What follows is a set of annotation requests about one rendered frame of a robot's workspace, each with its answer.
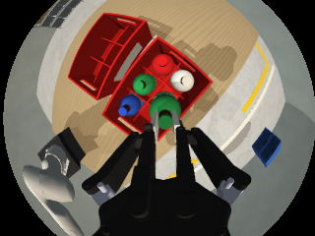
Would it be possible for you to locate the dark red crate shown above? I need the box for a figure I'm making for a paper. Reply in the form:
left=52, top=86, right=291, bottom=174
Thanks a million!
left=68, top=13, right=153, bottom=100
left=102, top=37, right=213, bottom=136

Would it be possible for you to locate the blue bottle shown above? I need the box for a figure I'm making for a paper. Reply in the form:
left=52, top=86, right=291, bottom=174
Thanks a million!
left=118, top=92, right=145, bottom=116

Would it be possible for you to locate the white bottle with grey label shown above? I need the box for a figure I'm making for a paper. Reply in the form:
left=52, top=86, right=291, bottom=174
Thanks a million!
left=170, top=70, right=194, bottom=91

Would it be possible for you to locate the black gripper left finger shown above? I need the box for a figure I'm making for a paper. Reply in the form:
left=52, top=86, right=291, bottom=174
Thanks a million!
left=82, top=112, right=159, bottom=218

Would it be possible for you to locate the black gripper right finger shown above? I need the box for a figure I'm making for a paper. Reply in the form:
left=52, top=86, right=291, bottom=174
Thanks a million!
left=171, top=110, right=251, bottom=219

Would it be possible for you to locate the red bottle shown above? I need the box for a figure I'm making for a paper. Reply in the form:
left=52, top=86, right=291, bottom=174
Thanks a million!
left=151, top=54, right=174, bottom=76

